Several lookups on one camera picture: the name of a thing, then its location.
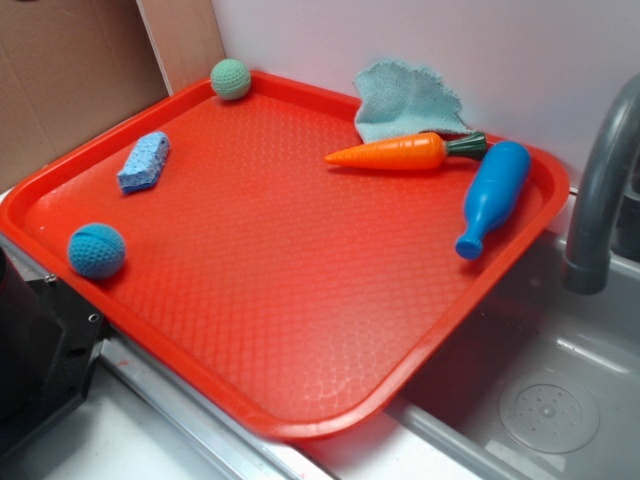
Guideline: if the light teal cloth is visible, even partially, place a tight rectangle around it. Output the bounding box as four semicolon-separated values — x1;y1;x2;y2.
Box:
353;60;472;143

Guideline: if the green knitted ball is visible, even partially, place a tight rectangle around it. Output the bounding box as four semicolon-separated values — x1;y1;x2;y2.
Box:
210;59;252;101

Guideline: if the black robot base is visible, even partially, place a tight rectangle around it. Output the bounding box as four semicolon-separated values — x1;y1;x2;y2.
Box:
1;251;106;459

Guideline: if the blue knitted ball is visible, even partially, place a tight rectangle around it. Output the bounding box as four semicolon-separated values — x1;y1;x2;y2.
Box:
67;223;126;280

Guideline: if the orange toy carrot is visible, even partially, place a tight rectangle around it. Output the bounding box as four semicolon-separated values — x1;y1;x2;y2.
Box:
324;132;488;171

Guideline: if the red plastic tray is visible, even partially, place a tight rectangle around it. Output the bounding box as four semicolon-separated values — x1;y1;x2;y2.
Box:
1;72;569;440

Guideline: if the grey sink basin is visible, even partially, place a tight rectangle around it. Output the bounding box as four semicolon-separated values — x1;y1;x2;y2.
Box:
319;234;640;480

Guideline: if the blue toy bottle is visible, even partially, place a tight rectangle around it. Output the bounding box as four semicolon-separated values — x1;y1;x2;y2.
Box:
455;141;532;260

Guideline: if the blue sponge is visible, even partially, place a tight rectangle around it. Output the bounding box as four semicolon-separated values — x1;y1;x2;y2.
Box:
117;131;170;194

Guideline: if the grey faucet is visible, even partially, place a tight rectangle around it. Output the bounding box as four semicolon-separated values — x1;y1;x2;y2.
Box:
562;75;639;295

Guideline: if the brown cardboard panel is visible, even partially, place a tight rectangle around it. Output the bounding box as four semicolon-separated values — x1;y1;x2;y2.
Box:
1;1;167;190

